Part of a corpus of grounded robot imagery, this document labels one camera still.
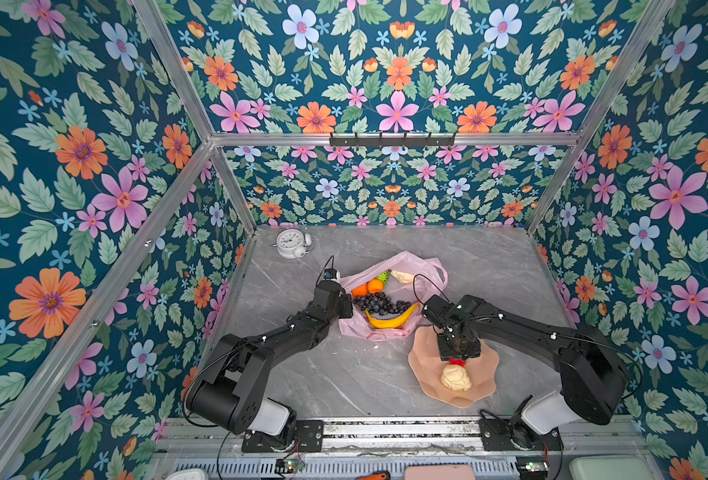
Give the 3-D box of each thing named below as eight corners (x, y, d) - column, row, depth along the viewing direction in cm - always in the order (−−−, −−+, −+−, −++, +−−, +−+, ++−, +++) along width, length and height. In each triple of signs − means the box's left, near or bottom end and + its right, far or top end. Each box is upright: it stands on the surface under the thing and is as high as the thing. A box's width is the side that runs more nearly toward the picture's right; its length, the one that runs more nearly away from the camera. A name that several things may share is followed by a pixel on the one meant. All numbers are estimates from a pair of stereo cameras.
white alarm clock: (273, 255, 113) (269, 247, 109) (287, 234, 120) (284, 226, 116) (302, 262, 111) (299, 254, 107) (314, 241, 118) (312, 233, 114)
